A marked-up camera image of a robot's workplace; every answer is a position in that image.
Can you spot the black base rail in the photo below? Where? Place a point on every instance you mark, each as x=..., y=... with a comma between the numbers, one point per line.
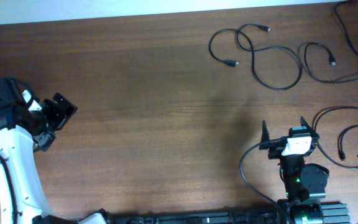
x=332, y=213

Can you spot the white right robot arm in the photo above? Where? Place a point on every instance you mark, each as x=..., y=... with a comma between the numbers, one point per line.
x=304, y=183

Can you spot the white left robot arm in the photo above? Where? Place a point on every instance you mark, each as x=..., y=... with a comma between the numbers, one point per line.
x=27, y=126

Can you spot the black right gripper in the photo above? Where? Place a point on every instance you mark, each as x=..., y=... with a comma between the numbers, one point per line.
x=277, y=149

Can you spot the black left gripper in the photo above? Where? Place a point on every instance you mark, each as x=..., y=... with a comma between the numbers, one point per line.
x=63, y=116

